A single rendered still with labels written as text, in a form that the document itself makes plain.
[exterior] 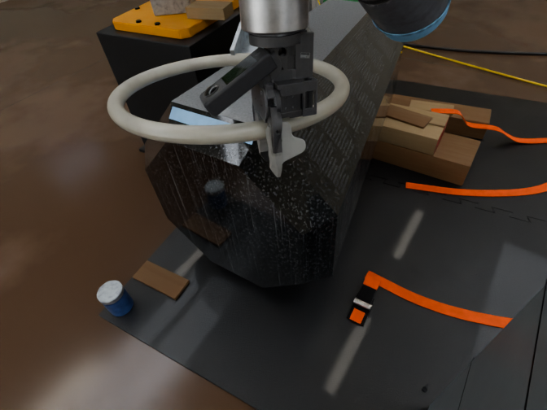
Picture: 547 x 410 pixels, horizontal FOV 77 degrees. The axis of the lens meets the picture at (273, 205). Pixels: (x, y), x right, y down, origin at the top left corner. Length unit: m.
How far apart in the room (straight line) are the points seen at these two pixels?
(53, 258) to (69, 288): 0.23
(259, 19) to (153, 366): 1.29
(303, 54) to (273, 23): 0.07
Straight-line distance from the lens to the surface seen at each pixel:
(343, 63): 1.35
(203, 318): 1.51
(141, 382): 1.51
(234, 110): 1.03
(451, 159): 1.99
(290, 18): 0.48
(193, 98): 1.12
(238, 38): 1.02
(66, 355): 1.70
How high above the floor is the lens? 1.33
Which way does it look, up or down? 46 degrees down
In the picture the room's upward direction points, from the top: 7 degrees counter-clockwise
